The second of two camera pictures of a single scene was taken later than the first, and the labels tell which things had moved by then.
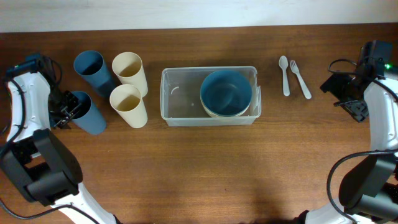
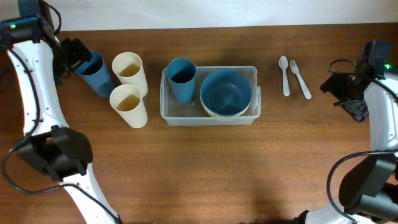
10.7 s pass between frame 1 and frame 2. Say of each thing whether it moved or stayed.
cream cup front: stayed
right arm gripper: stayed
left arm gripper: moved
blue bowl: stayed
